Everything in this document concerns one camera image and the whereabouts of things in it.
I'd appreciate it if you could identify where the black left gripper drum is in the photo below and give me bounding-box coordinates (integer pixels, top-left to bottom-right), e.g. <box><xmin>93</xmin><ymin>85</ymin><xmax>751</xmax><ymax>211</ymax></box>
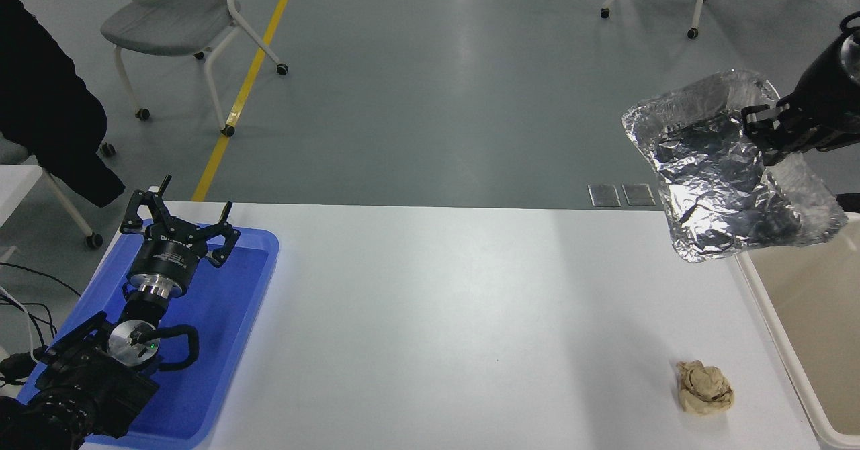
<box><xmin>128</xmin><ymin>224</ymin><xmax>207</xmax><ymax>291</ymax></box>

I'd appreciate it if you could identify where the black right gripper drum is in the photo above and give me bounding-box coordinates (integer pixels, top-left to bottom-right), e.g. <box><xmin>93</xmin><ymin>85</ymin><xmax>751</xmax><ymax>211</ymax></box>
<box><xmin>793</xmin><ymin>31</ymin><xmax>860</xmax><ymax>153</ymax></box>

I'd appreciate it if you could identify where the foil plate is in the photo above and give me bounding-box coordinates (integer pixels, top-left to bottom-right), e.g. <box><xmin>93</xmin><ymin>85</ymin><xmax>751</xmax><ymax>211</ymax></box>
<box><xmin>621</xmin><ymin>69</ymin><xmax>849</xmax><ymax>263</ymax></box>

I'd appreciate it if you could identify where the silver floor socket plate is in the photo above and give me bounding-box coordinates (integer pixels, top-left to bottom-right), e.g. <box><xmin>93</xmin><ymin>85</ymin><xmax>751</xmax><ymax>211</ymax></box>
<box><xmin>622</xmin><ymin>183</ymin><xmax>656</xmax><ymax>206</ymax></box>
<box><xmin>588</xmin><ymin>184</ymin><xmax>622</xmax><ymax>207</ymax></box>

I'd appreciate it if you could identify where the blue plastic tray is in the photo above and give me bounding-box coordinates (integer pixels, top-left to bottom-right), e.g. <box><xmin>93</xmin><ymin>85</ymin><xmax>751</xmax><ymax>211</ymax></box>
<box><xmin>17</xmin><ymin>219</ymin><xmax>280</xmax><ymax>448</ymax></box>

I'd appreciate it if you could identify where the white side table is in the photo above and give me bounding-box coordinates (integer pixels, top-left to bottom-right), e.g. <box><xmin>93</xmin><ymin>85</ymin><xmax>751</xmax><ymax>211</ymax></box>
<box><xmin>0</xmin><ymin>165</ymin><xmax>43</xmax><ymax>230</ymax></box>

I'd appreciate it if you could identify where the person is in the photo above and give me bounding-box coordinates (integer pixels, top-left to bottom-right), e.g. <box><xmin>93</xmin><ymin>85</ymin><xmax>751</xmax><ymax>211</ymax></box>
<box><xmin>0</xmin><ymin>0</ymin><xmax>126</xmax><ymax>208</ymax></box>

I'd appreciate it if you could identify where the large pale bin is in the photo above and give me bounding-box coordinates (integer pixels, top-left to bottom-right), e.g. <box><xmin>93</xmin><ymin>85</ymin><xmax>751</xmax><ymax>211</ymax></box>
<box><xmin>736</xmin><ymin>212</ymin><xmax>860</xmax><ymax>450</ymax></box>

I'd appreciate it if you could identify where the crumpled tan paper ball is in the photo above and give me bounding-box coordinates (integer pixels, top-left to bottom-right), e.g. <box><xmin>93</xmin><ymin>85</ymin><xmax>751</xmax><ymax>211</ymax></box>
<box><xmin>676</xmin><ymin>360</ymin><xmax>734</xmax><ymax>415</ymax></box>

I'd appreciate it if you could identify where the white-frame chair under person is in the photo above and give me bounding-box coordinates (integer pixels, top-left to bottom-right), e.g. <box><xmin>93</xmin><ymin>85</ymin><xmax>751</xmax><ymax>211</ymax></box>
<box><xmin>0</xmin><ymin>134</ymin><xmax>116</xmax><ymax>250</ymax></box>

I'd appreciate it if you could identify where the black cable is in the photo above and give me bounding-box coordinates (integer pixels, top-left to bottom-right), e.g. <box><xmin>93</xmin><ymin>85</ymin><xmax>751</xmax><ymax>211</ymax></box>
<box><xmin>0</xmin><ymin>262</ymin><xmax>83</xmax><ymax>345</ymax></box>

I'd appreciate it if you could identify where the white cable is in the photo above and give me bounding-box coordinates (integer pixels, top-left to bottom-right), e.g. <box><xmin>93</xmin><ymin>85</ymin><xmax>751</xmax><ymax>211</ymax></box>
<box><xmin>0</xmin><ymin>286</ymin><xmax>42</xmax><ymax>365</ymax></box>

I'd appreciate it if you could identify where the grey seat white-frame chair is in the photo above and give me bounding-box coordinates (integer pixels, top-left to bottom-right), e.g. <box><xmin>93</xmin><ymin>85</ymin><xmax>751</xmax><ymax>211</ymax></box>
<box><xmin>99</xmin><ymin>0</ymin><xmax>288</xmax><ymax>137</ymax></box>

